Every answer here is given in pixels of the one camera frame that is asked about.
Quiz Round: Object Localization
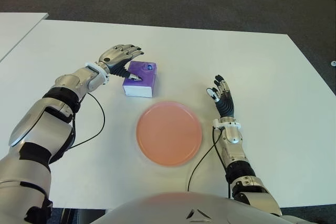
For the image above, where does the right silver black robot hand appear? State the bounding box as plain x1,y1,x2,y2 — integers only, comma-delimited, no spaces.
206,74,235,119

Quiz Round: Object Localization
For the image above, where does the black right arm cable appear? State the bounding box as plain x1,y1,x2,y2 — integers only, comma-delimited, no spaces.
187,126,232,198

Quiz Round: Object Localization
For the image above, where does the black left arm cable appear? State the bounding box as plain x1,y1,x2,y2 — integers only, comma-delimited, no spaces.
70,91,106,148

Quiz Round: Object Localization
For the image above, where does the round pink plate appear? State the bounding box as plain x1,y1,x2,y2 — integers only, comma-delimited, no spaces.
135,100,203,167

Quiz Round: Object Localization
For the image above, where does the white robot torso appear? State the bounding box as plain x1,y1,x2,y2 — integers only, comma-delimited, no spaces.
90,191,287,224

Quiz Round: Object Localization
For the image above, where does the white side table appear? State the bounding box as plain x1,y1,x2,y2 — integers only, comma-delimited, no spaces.
0,12,50,62

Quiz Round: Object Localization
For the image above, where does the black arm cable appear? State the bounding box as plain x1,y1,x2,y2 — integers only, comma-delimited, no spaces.
187,126,232,198
70,91,106,148

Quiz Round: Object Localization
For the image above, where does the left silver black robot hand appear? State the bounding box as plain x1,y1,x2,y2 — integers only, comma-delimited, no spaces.
98,44,145,82

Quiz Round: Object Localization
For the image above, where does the purple tissue paper pack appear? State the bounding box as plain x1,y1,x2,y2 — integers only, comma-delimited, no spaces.
122,60,158,99

